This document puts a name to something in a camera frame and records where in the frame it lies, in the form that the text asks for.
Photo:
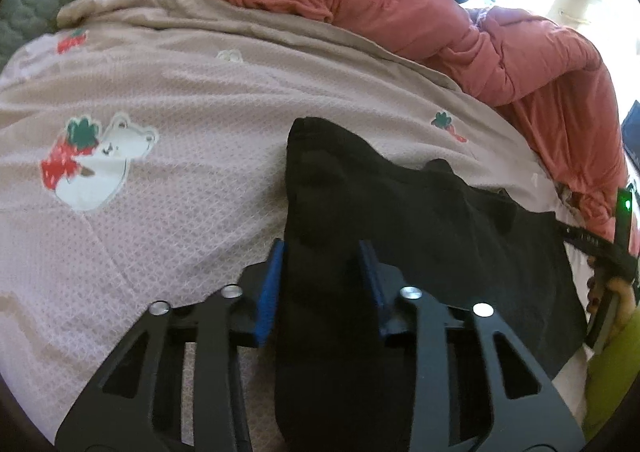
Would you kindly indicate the dark screen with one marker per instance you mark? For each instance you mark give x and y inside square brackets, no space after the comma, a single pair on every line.
[632,131]

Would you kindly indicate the person's right hand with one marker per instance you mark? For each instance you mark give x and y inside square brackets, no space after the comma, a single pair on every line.
[625,297]

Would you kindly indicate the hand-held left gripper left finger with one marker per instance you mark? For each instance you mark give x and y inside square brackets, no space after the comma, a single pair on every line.
[270,292]

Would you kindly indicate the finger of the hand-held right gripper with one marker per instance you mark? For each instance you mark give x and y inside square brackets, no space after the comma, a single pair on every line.
[585,236]

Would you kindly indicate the pink strawberry bear printed blanket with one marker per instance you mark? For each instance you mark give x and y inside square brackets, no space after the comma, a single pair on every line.
[175,212]

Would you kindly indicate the black sweatshirt with orange cuffs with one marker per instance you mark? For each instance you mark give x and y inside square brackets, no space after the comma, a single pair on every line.
[400,212]

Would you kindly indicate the person's right forearm green sleeve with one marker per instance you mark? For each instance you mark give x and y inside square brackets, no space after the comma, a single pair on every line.
[612,382]

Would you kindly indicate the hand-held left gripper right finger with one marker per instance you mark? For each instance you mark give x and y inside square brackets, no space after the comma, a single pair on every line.
[370,282]

